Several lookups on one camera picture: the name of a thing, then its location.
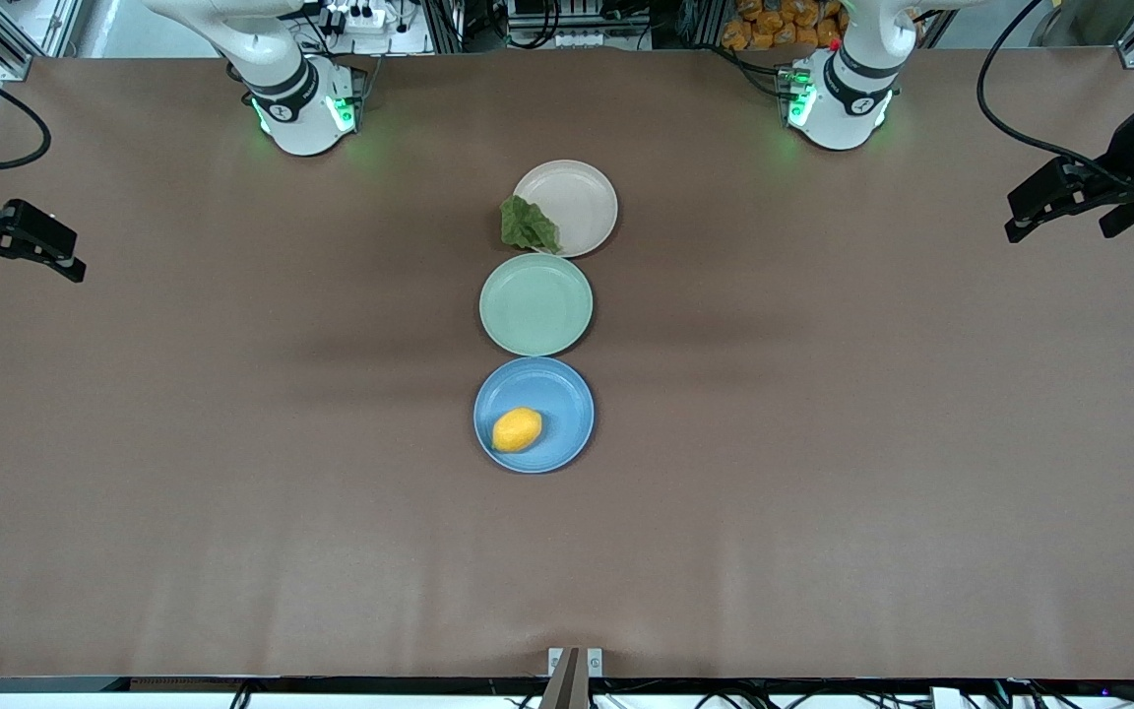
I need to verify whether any black base cable bundle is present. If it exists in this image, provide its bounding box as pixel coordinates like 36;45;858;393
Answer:
720;41;796;101

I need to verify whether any black table edge strip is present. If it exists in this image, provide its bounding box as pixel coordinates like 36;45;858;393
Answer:
0;676;1134;697

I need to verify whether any silver camera mount bracket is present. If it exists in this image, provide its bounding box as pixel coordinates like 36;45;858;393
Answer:
547;647;604;678

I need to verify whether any yellow lemon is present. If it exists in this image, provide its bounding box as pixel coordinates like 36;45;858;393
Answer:
491;407;544;454

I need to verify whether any aluminium frame post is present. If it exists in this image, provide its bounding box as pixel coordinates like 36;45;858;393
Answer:
422;0;467;55

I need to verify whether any green lettuce leaf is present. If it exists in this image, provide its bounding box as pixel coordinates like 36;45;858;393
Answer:
499;194;563;254

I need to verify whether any grey camera mount pole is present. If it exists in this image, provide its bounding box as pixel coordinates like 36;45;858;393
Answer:
538;647;589;709

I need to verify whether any pale green plate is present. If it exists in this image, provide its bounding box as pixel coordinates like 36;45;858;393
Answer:
479;253;595;357

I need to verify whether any white power strip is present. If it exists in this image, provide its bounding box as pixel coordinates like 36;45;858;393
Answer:
324;2;393;32

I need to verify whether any bag of orange snacks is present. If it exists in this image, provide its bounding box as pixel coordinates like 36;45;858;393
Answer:
722;0;849;52

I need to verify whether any blue plate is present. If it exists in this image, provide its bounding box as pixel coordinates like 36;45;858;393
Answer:
473;356;596;475

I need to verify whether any beige plate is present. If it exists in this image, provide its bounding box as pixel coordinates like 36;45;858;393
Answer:
513;160;619;259

